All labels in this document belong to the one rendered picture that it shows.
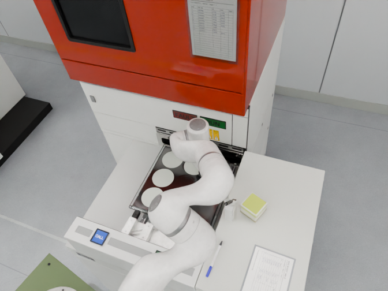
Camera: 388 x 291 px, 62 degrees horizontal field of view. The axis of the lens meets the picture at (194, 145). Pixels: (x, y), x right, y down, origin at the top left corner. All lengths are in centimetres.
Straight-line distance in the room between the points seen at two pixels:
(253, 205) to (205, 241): 39
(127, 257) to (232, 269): 39
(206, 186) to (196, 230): 12
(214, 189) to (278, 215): 48
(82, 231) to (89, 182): 138
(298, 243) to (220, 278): 31
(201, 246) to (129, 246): 46
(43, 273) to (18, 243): 146
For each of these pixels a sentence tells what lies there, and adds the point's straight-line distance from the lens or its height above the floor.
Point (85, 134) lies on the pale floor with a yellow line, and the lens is 309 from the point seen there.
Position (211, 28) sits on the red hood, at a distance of 105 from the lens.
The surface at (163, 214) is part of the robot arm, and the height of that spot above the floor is 138.
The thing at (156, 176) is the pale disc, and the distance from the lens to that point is 151.
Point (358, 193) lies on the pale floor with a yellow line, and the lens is 265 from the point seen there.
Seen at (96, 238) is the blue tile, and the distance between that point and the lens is 136.
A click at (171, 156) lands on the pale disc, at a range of 156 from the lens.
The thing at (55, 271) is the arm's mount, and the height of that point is 104.
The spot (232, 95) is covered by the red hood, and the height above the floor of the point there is 132.
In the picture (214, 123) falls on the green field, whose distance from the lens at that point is 140.
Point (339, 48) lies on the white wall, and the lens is 285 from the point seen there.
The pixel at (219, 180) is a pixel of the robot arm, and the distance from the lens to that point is 90.
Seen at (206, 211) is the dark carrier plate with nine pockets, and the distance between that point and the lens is 139.
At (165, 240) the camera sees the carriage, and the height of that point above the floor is 88.
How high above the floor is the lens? 213
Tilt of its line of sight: 51 degrees down
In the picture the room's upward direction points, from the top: 7 degrees counter-clockwise
